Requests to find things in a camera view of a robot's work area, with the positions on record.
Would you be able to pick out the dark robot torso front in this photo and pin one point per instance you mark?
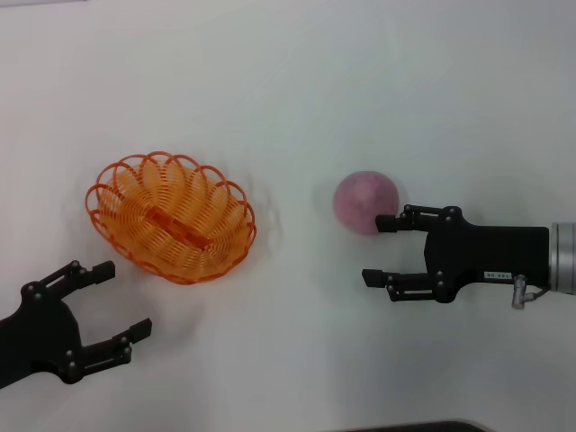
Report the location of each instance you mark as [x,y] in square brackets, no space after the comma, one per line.
[427,427]

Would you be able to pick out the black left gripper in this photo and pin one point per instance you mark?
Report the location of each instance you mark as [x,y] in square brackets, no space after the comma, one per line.
[45,333]

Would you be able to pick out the orange woven plastic basket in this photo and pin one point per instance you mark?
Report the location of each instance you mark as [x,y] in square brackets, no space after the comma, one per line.
[180,227]

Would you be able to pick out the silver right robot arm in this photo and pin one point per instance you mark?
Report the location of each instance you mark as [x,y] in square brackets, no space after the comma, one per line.
[564,256]

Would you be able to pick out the pink round peach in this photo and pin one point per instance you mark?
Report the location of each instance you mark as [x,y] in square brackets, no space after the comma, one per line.
[360,198]

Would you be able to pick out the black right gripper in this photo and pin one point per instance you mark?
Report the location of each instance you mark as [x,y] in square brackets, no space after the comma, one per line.
[495,252]

